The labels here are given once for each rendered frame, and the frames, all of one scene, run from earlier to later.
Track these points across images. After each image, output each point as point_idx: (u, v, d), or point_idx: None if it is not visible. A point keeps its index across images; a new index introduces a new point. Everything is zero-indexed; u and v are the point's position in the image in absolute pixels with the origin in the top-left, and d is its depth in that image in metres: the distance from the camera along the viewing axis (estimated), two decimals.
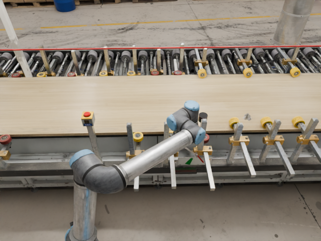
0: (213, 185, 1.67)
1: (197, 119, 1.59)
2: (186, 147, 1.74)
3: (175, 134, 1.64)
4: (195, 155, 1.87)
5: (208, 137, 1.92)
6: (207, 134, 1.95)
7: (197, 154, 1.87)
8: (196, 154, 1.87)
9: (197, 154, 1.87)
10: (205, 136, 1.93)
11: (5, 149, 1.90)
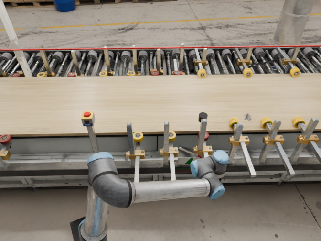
0: None
1: (219, 175, 1.49)
2: (182, 148, 1.75)
3: None
4: (195, 155, 1.87)
5: (207, 135, 1.94)
6: (207, 132, 1.96)
7: (196, 154, 1.87)
8: (196, 154, 1.87)
9: (197, 154, 1.87)
10: None
11: (5, 149, 1.90)
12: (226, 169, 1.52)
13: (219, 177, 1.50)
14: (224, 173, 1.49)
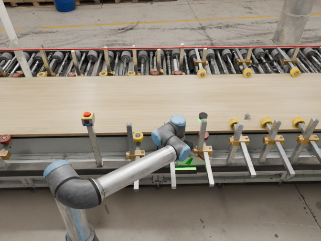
0: (212, 181, 1.69)
1: None
2: None
3: (191, 143, 1.62)
4: (195, 155, 1.87)
5: (207, 135, 1.94)
6: (207, 131, 1.97)
7: (196, 154, 1.87)
8: (196, 154, 1.87)
9: (197, 154, 1.87)
10: None
11: (5, 149, 1.90)
12: None
13: None
14: None
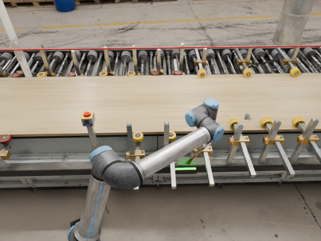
0: (212, 181, 1.69)
1: None
2: (209, 145, 1.74)
3: None
4: (195, 154, 1.87)
5: None
6: None
7: (197, 154, 1.87)
8: (197, 154, 1.87)
9: (197, 155, 1.88)
10: None
11: (5, 149, 1.90)
12: None
13: None
14: None
